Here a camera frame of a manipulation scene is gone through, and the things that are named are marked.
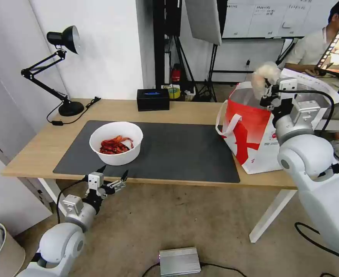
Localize red white takeout bag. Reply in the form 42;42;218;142
215;81;291;175

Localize beige trash bin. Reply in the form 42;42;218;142
0;221;26;277

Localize white round bowl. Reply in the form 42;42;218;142
89;121;144;166

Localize red crayfish shells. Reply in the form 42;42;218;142
99;135;134;155

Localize white printed paper sheet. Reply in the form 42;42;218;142
280;68;339;105

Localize person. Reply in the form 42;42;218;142
284;0;339;162

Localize black light stand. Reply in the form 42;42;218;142
194;43;219;102

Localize black desk mat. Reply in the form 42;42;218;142
53;120;241;183

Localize black desk lamp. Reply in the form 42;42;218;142
21;25;85;117

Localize whiteboard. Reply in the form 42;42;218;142
221;0;339;40

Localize black framed tablet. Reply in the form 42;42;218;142
315;10;339;76

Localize wooden table with white legs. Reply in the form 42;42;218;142
1;98;299;243

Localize black tissue box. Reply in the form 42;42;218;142
137;88;170;112

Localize red fire extinguisher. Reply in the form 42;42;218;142
171;64;183;85

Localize grey softbox light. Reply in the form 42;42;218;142
184;0;223;45

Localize silver power supply box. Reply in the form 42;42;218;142
159;247;202;277

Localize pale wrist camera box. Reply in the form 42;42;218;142
276;77;298;93
88;172;104;190

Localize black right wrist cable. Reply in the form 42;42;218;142
274;88;336;136

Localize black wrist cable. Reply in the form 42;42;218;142
56;176;89;224
274;88;336;136

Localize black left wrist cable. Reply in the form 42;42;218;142
56;176;89;224

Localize black lamp cable with plug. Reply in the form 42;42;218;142
46;97;101;126

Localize black power supply cable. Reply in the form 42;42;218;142
142;261;246;277

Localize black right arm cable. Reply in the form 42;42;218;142
294;221;339;265

